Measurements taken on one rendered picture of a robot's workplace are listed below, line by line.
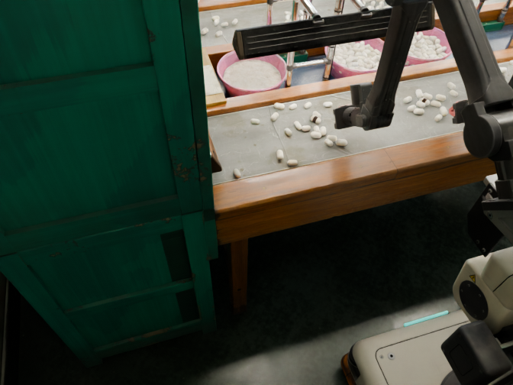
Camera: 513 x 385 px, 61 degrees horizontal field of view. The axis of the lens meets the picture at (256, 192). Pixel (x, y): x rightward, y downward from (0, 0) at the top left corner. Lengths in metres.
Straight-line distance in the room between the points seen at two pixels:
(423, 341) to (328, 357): 0.40
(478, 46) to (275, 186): 0.66
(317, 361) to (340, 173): 0.83
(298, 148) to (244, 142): 0.18
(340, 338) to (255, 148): 0.90
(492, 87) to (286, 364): 1.32
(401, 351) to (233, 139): 0.92
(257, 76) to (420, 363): 1.17
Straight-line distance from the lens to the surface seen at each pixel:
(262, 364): 1.85
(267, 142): 1.46
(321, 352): 1.89
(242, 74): 1.74
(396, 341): 1.67
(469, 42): 0.92
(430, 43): 2.07
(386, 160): 1.44
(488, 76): 0.90
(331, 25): 1.36
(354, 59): 1.88
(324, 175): 1.35
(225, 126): 1.51
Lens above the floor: 1.77
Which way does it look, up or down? 51 degrees down
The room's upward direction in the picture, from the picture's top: 2 degrees clockwise
